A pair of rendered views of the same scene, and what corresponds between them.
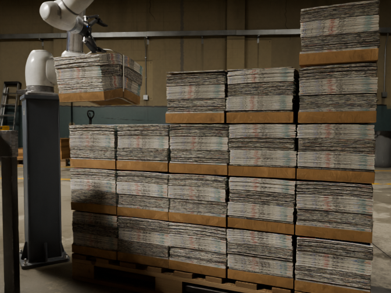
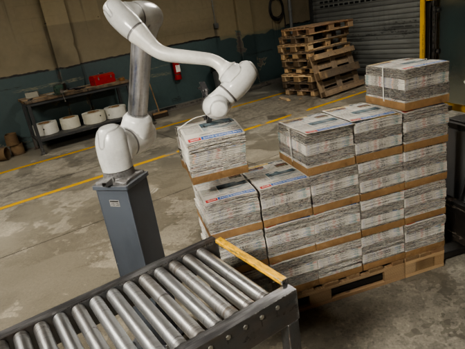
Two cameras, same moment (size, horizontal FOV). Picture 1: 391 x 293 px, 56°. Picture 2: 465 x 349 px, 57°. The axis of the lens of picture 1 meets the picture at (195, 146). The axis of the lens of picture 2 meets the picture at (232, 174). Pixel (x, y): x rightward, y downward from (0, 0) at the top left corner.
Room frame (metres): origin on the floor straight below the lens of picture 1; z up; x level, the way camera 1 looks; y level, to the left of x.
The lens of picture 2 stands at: (0.25, 1.67, 1.68)
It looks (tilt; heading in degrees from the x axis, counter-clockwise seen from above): 20 degrees down; 324
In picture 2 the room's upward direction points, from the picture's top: 9 degrees counter-clockwise
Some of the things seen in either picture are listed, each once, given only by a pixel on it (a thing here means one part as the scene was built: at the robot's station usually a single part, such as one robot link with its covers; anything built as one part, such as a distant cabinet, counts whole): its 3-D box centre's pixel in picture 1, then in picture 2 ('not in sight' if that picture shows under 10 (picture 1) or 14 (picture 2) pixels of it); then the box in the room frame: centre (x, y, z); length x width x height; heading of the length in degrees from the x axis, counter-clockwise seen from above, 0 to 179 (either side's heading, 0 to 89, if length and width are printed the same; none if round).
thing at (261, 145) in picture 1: (184, 204); (302, 230); (1.88, 0.06, 0.42); 1.17 x 0.39 x 0.83; 67
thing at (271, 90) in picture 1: (268, 99); (360, 131); (1.72, -0.34, 0.95); 0.38 x 0.29 x 0.23; 156
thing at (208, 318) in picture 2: not in sight; (185, 297); (1.42, 1.12, 0.77); 0.47 x 0.05 x 0.05; 176
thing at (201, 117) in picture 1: (208, 118); (315, 157); (1.83, -0.06, 0.86); 0.38 x 0.29 x 0.04; 159
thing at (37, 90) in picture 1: (36, 91); (117, 174); (2.22, 0.96, 1.03); 0.22 x 0.18 x 0.06; 121
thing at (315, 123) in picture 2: (208, 77); (313, 122); (1.82, -0.06, 1.06); 0.37 x 0.29 x 0.01; 159
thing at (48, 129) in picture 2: not in sight; (80, 109); (7.92, -0.76, 0.55); 1.80 x 0.70 x 1.09; 86
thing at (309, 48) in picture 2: not in sight; (316, 57); (6.22, -5.16, 0.65); 1.33 x 0.94 x 1.30; 90
